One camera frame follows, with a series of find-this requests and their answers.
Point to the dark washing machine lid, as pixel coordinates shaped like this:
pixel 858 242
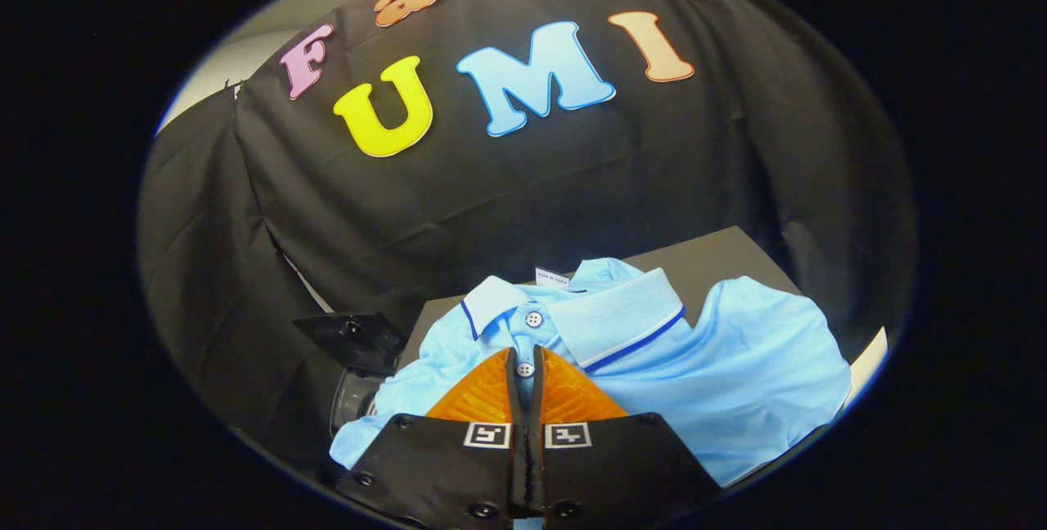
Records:
pixel 356 340

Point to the light blue polo shirt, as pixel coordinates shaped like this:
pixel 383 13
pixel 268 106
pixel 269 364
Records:
pixel 736 375

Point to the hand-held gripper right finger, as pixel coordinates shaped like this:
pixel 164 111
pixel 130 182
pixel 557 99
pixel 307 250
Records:
pixel 622 473

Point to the beige cabinet with black frame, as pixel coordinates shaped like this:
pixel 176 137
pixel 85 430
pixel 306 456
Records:
pixel 720 256

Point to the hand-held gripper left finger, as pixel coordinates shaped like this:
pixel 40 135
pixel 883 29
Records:
pixel 446 473

